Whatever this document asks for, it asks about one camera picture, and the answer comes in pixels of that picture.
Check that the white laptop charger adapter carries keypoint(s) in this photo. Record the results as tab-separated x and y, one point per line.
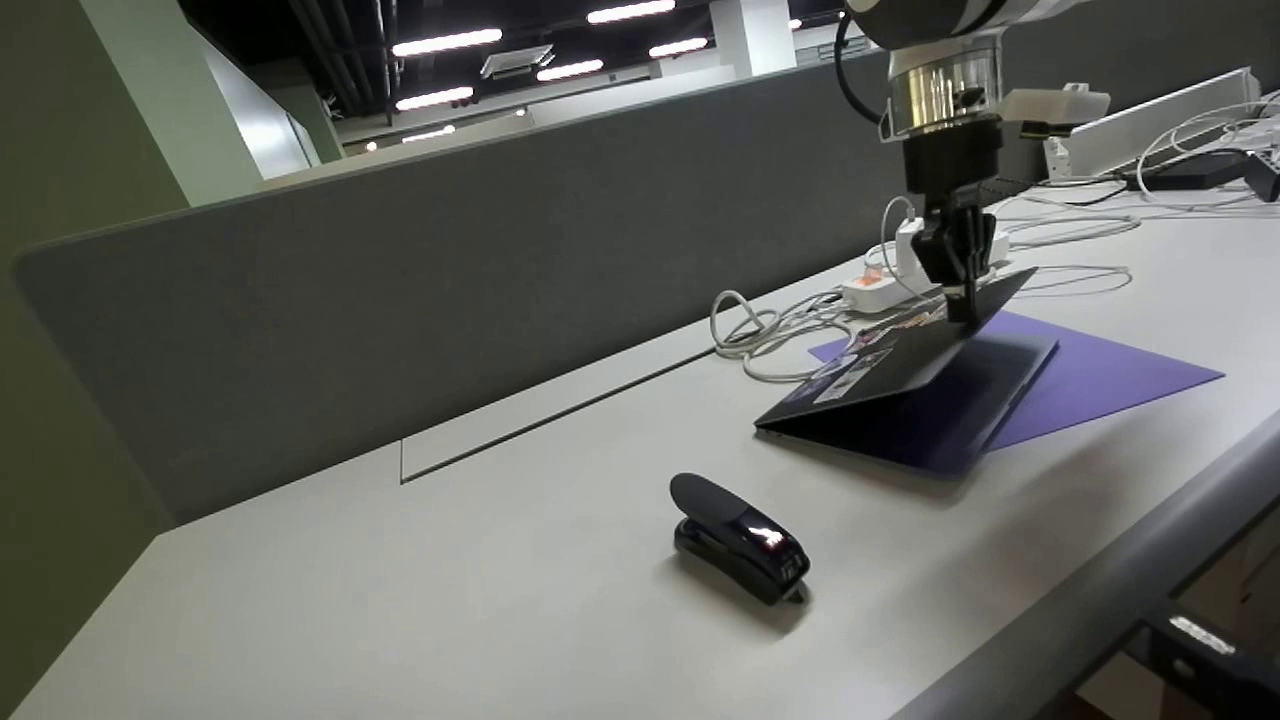
911	263

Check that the white power strip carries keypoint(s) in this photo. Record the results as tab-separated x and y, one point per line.
872	292

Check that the long white box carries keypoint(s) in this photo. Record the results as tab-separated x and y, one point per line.
1160	125

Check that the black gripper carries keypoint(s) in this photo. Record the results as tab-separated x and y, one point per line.
953	160

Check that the ceiling light strip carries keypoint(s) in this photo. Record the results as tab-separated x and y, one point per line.
446	41
568	69
629	11
677	47
434	96

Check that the black stapler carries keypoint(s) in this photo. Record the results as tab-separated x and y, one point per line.
743	536

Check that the dark grey laptop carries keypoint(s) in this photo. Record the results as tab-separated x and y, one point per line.
921	400

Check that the grey desk partition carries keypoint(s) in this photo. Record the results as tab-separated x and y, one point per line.
464	292

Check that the purple paper mat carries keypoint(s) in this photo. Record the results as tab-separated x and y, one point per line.
1106	374

